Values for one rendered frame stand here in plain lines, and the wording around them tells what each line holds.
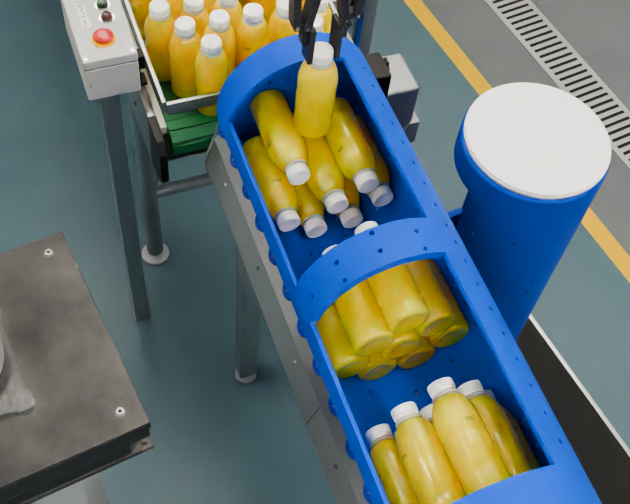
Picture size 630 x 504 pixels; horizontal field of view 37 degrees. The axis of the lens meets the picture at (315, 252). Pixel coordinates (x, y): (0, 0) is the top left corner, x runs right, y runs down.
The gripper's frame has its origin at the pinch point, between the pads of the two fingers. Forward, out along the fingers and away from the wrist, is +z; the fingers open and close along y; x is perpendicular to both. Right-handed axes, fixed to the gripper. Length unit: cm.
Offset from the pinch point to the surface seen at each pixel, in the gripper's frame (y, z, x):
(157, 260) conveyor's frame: -20, 131, 50
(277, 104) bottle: -4.6, 18.8, 4.9
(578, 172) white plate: 46, 27, -19
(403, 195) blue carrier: 12.5, 27.1, -14.3
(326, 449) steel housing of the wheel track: -13, 44, -48
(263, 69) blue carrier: -7.3, 10.0, 5.5
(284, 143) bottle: -6.3, 18.8, -3.6
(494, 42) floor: 118, 132, 104
